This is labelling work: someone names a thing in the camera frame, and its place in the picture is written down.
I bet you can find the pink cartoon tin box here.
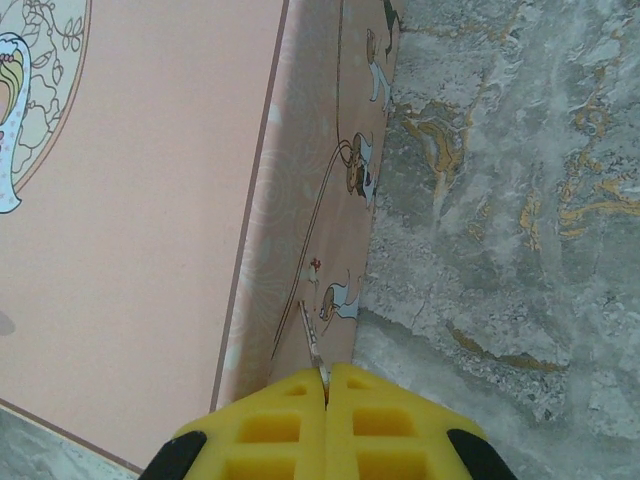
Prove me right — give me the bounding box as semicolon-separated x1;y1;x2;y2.
0;0;404;474

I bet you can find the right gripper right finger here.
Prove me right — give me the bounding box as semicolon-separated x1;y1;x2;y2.
324;362;519;480

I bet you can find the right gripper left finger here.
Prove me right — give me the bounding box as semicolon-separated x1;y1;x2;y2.
142;368;329;480

